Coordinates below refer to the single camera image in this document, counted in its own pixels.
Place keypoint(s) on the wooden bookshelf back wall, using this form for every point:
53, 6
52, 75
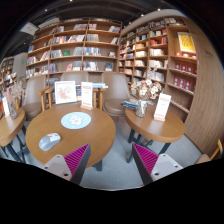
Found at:
89, 44

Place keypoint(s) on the white red sign on stand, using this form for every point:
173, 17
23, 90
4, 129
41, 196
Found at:
87, 95

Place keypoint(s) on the beige armchair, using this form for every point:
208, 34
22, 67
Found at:
32, 104
116, 94

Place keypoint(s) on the white sign left table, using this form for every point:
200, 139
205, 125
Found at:
5, 107

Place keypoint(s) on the glass vase with dried flowers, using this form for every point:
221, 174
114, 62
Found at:
145, 90

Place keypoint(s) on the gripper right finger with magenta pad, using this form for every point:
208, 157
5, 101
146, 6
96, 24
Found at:
152, 166

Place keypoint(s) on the beige armchair left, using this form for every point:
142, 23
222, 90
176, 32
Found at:
32, 104

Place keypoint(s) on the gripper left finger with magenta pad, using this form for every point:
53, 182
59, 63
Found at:
70, 167

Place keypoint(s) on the white red sign right table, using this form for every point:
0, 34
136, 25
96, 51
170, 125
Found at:
162, 107

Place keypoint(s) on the round wooden table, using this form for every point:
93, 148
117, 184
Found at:
100, 134
168, 131
9, 129

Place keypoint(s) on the beige armchair right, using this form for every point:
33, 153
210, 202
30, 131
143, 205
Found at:
116, 94

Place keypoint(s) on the round wooden right table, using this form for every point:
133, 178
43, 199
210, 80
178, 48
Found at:
168, 131

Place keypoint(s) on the round wooden centre table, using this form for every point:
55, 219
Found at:
100, 134

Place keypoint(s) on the yellow poster on shelf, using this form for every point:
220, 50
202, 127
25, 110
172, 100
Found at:
186, 42

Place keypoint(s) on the stack of books on table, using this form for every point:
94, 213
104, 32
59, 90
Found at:
129, 104

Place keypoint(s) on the round wooden left table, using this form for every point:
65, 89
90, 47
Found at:
9, 129

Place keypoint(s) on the wooden bookshelf right wall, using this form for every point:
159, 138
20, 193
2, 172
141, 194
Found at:
151, 50

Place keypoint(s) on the vase with flowers left table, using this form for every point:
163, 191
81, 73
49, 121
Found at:
12, 94

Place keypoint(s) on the framed white picture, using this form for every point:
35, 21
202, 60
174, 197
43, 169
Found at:
65, 92

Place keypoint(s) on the wooden bookshelf wall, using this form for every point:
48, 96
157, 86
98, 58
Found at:
151, 50
89, 44

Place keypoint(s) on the wooden chair corner right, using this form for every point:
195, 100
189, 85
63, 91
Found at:
219, 152

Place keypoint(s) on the round light blue mouse pad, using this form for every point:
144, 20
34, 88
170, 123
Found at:
76, 120

